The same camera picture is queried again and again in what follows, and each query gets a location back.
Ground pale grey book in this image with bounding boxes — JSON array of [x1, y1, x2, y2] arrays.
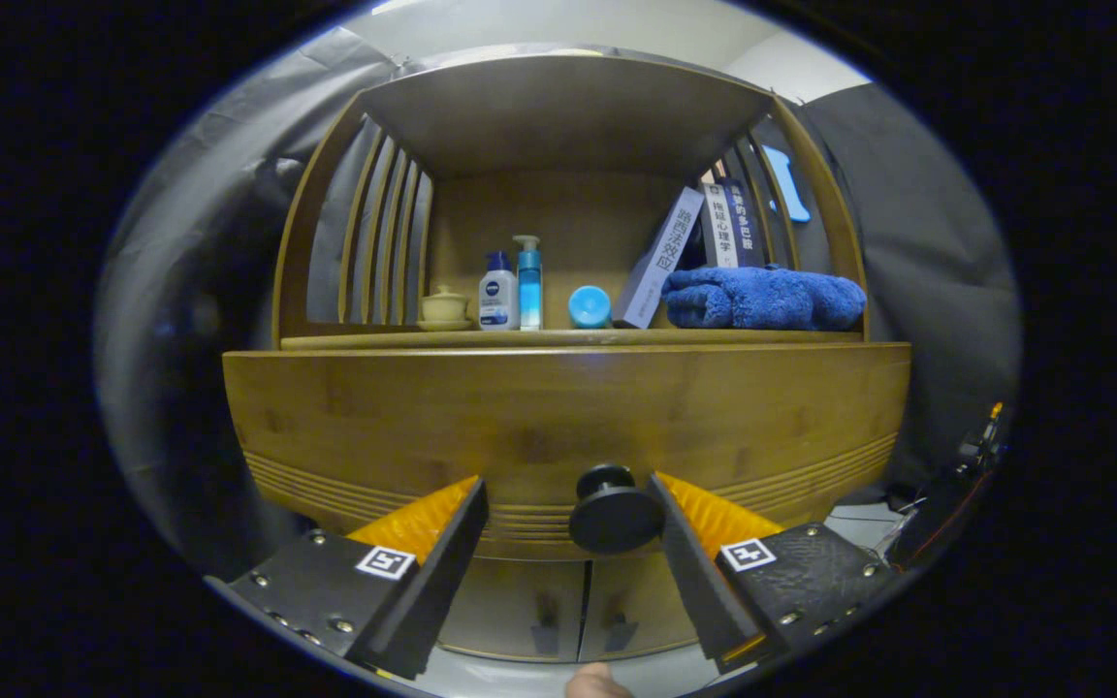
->
[[612, 187, 707, 330]]

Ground wooden drawer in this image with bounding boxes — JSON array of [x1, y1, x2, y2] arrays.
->
[[222, 341, 911, 563]]

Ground blue pump bottle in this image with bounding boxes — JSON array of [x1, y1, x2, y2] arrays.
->
[[512, 235, 544, 332]]

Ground blue and white tube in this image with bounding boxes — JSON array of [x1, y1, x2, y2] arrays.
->
[[568, 285, 613, 330]]

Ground black device with orange tip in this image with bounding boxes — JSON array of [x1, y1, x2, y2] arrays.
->
[[956, 402, 1005, 476]]

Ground white lotion bottle blue cap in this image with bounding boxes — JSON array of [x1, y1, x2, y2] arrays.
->
[[478, 251, 520, 332]]

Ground cream lidded teacup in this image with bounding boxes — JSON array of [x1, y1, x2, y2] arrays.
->
[[417, 285, 474, 333]]

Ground blue towel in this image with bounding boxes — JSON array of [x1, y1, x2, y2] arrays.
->
[[661, 265, 868, 332]]

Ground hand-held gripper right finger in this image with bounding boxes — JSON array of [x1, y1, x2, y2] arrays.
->
[[647, 472, 910, 675]]

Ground black drawer knob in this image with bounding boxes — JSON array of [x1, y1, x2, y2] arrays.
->
[[568, 463, 666, 555]]

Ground wooden cabinet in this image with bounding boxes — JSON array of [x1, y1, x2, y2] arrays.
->
[[271, 53, 870, 665]]

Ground dark blue book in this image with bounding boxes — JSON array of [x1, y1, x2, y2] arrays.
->
[[728, 179, 768, 269]]

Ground wooden cabinet door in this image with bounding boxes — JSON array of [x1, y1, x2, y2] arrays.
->
[[437, 557, 589, 662], [578, 553, 705, 662]]

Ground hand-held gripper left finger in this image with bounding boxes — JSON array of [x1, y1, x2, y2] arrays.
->
[[205, 475, 490, 682]]

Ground black backdrop cloth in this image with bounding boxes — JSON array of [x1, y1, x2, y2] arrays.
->
[[93, 24, 1023, 583]]

